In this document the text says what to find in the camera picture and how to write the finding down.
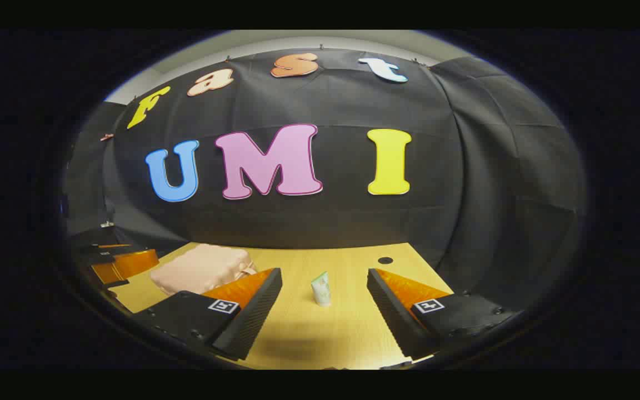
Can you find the white skin care tube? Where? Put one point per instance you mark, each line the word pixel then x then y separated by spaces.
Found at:
pixel 321 289

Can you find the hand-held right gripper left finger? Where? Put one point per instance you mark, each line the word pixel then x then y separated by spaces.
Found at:
pixel 253 316

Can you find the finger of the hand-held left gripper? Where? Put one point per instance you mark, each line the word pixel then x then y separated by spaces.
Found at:
pixel 103 244
pixel 128 265

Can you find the pink suitcase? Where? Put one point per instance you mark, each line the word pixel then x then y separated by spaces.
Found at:
pixel 203 269

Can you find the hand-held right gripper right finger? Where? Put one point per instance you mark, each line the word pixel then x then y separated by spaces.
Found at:
pixel 389 316

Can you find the black backdrop cloth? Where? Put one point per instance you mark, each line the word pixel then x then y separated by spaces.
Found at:
pixel 325 216

